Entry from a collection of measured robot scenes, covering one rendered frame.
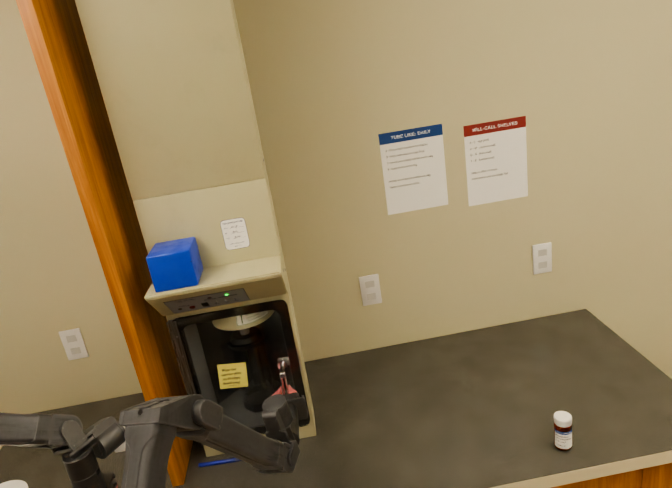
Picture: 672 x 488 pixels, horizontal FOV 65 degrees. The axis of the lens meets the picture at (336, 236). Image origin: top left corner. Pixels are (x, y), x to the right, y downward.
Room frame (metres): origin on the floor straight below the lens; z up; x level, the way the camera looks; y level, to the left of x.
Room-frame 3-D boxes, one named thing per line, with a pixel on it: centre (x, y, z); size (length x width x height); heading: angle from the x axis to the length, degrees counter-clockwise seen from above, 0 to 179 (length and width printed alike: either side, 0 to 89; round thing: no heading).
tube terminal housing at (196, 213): (1.38, 0.31, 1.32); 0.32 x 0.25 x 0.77; 93
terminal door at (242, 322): (1.25, 0.31, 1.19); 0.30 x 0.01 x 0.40; 93
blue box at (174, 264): (1.19, 0.39, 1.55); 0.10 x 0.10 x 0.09; 3
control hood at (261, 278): (1.20, 0.30, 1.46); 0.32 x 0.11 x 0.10; 93
